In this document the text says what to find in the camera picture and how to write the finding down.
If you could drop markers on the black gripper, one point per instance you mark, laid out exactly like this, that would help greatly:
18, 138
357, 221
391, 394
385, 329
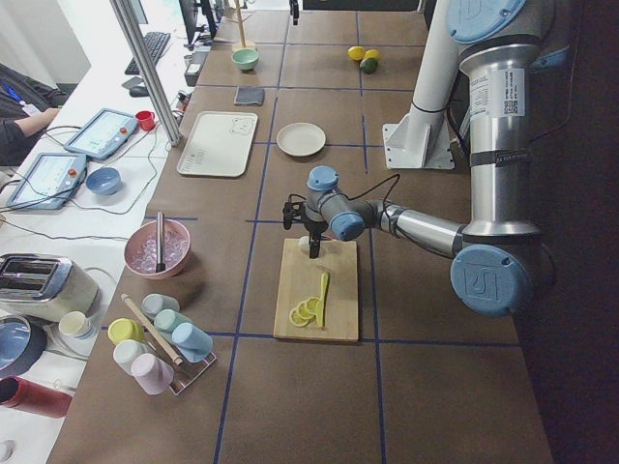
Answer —
314, 230

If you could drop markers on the beige round plate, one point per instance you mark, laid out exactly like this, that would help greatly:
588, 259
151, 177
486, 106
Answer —
301, 139

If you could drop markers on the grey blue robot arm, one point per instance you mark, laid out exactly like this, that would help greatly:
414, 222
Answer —
499, 262

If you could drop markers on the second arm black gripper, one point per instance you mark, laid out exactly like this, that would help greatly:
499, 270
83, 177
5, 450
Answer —
294, 10

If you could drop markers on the cream rectangular tray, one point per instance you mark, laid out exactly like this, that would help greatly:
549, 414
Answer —
219, 144

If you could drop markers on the wooden cutting board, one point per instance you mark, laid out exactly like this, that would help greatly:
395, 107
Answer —
300, 280

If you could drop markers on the yellow-green plastic knife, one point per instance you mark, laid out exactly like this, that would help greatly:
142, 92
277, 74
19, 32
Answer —
319, 310

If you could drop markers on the lemon slice back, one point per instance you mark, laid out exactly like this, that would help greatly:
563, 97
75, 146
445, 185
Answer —
312, 305

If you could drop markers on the lemon slice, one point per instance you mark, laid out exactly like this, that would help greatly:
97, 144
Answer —
304, 312
296, 319
312, 305

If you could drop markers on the lemon slice middle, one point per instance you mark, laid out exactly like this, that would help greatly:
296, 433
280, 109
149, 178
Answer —
304, 312

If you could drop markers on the lemon slice front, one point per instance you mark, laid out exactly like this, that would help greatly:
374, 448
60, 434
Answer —
296, 319

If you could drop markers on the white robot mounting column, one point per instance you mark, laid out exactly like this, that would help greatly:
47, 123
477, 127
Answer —
421, 139

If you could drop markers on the metal tongs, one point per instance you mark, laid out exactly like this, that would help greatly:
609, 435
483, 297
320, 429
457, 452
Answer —
160, 242

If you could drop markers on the dark grey folded cloth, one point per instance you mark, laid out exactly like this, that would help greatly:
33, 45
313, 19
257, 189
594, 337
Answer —
249, 96

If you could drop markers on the light blue cup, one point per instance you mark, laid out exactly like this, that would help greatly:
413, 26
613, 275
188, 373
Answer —
194, 344

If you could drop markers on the mint green cup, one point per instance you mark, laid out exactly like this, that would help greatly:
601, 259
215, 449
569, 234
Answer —
167, 320

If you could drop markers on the pink bowl with ice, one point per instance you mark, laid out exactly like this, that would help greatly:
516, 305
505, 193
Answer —
140, 251

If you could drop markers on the grey blue cup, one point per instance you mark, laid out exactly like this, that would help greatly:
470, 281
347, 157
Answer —
154, 303

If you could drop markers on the green lime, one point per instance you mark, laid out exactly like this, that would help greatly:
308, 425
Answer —
369, 65

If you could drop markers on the wooden rolling pin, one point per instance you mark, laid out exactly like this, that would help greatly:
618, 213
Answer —
165, 345

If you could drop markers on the yellow lemon left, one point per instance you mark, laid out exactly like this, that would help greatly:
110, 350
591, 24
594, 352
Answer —
356, 53

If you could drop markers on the yellow lemon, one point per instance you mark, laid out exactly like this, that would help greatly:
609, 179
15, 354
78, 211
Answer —
372, 54
356, 53

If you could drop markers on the mint green bowl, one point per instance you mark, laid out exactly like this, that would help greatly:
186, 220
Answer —
245, 59

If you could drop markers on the yellow lemon right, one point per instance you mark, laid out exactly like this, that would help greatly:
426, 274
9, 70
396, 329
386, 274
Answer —
372, 54

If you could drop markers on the black box on desk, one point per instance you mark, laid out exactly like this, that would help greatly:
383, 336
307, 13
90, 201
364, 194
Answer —
194, 65

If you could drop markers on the red mug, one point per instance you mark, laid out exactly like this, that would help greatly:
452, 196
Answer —
145, 120

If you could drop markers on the wooden mug tree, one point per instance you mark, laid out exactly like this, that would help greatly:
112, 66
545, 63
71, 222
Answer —
244, 42

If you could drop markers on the pink cup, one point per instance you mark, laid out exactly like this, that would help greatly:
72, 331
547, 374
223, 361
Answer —
151, 373

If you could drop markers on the yellow cup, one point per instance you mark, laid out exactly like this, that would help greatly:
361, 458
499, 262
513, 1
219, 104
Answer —
122, 329

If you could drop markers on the blue bowl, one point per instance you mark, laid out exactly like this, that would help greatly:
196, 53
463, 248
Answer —
104, 181

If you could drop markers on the white cup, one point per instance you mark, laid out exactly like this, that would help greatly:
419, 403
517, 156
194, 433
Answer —
127, 351

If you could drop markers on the black computer mouse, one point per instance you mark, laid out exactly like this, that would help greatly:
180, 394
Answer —
139, 91

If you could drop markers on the upper teach pendant tablet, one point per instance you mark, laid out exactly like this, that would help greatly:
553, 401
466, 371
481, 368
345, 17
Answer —
103, 135

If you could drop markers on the teach pendant tablet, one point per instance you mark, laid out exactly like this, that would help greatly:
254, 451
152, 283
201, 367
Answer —
103, 135
50, 182

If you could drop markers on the black keyboard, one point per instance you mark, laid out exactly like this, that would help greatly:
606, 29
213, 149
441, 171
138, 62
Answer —
156, 43

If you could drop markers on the cream paper cup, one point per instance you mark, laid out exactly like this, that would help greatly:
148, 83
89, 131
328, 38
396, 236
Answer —
76, 325

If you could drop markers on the lower teach pendant tablet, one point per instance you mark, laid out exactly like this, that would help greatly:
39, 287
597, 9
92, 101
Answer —
50, 182

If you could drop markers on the cream toaster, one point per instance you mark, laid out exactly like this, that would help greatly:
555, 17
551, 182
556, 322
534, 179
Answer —
46, 287

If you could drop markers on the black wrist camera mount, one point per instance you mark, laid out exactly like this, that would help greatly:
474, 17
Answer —
293, 211

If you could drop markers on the aluminium frame post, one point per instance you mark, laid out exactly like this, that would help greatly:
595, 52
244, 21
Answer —
130, 28

